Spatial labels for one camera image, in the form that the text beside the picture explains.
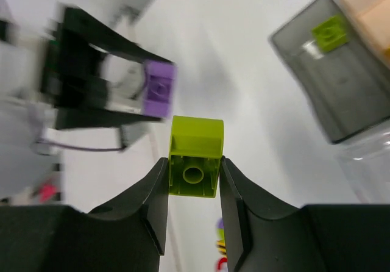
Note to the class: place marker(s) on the grey translucent container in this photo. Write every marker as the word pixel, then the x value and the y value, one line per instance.
pixel 348 87

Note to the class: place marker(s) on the multicolour lego stack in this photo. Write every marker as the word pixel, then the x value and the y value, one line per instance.
pixel 221 264

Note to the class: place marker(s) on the orange translucent container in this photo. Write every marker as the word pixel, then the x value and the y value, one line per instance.
pixel 371 18

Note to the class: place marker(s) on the purple lego piece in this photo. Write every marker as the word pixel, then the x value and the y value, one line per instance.
pixel 157 97

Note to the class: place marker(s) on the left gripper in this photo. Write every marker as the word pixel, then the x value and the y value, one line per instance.
pixel 71 72

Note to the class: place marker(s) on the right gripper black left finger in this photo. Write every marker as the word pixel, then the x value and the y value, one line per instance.
pixel 148 198

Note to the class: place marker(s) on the clear container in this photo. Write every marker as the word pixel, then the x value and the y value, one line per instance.
pixel 364 160

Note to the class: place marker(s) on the green lego brick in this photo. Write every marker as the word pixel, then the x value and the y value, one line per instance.
pixel 195 153

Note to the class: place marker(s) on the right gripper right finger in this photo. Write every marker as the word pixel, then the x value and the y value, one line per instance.
pixel 239 197

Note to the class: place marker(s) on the green lego in grey container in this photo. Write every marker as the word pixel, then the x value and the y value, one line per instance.
pixel 331 34

